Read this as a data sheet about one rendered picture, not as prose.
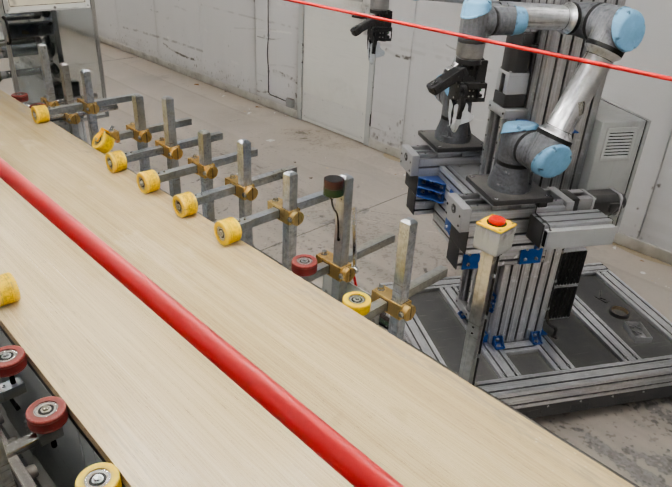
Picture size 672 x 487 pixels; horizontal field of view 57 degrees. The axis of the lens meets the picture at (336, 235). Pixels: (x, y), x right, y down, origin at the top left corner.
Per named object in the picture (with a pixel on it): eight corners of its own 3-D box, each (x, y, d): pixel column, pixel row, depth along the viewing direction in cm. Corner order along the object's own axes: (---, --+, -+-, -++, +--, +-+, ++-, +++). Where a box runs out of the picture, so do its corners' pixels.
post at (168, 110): (177, 203, 268) (168, 94, 245) (182, 206, 265) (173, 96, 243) (170, 205, 265) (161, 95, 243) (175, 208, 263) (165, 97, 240)
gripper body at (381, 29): (391, 43, 245) (394, 11, 239) (370, 43, 243) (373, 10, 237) (385, 39, 251) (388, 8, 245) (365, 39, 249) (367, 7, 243)
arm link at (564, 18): (593, -2, 197) (462, -12, 179) (618, 3, 188) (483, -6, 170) (583, 35, 202) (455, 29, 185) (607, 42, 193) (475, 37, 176)
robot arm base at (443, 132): (461, 131, 264) (465, 108, 260) (476, 143, 251) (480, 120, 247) (428, 132, 261) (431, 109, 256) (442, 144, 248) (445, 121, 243)
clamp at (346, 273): (326, 262, 205) (326, 249, 203) (355, 279, 197) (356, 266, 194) (313, 268, 201) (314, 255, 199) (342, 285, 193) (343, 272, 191)
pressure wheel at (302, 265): (304, 280, 199) (305, 249, 193) (321, 291, 194) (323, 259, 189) (285, 289, 194) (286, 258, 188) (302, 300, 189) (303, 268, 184)
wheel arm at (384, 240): (387, 241, 220) (388, 230, 218) (394, 244, 218) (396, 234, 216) (295, 283, 193) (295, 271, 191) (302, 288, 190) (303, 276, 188)
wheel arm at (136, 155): (218, 137, 275) (218, 129, 273) (223, 139, 273) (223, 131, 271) (113, 162, 243) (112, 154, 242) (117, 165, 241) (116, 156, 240)
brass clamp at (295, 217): (279, 209, 216) (279, 196, 214) (305, 223, 208) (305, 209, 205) (265, 214, 212) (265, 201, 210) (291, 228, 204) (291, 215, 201)
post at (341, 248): (337, 304, 206) (345, 171, 183) (345, 308, 204) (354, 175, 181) (330, 308, 204) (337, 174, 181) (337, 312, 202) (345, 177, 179)
